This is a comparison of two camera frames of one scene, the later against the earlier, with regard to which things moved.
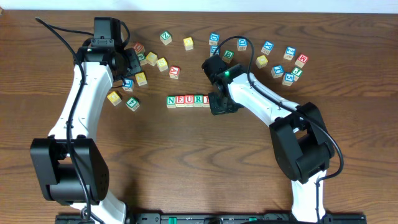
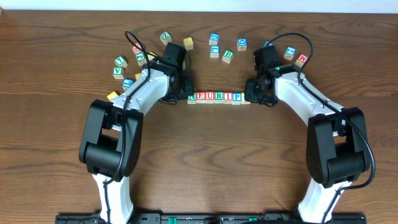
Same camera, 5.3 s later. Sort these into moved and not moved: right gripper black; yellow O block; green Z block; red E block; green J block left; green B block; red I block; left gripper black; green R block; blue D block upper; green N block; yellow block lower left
Moved: red E block; green R block; green N block; red I block; left gripper black; right gripper black
Not moved: green B block; green Z block; blue D block upper; yellow O block; green J block left; yellow block lower left
